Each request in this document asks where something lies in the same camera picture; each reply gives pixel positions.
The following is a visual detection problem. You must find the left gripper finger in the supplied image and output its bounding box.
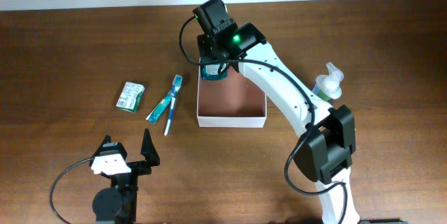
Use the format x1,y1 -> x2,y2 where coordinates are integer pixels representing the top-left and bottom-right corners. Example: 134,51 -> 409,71
92,135 -> 127,160
140,128 -> 160,167

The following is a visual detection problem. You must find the blue mouthwash bottle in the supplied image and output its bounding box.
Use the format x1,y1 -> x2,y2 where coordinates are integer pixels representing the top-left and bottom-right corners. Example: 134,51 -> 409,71
201,63 -> 228,81

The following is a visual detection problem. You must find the green toothpaste tube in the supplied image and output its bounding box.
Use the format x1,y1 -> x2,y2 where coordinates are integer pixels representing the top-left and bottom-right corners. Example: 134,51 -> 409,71
145,91 -> 175,124

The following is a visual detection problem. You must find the blue white toothbrush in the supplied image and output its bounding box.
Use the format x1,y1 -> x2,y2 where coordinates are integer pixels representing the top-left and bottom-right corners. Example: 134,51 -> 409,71
163,75 -> 183,136

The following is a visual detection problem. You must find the clear pump soap bottle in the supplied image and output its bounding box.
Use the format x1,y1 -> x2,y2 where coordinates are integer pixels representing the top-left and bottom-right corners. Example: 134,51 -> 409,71
312,62 -> 344,103

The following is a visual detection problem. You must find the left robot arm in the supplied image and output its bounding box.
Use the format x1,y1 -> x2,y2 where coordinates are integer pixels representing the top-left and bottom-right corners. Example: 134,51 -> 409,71
89,128 -> 160,224

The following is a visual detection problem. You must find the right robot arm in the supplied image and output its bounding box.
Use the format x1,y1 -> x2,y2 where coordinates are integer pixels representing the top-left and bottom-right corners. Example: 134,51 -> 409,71
198,22 -> 360,223

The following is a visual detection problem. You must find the white cardboard box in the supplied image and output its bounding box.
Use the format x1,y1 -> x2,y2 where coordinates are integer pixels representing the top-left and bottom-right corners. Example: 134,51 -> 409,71
196,68 -> 267,128

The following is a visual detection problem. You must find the green white soap packet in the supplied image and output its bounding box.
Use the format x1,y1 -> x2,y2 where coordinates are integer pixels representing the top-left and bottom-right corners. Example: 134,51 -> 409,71
116,82 -> 145,113

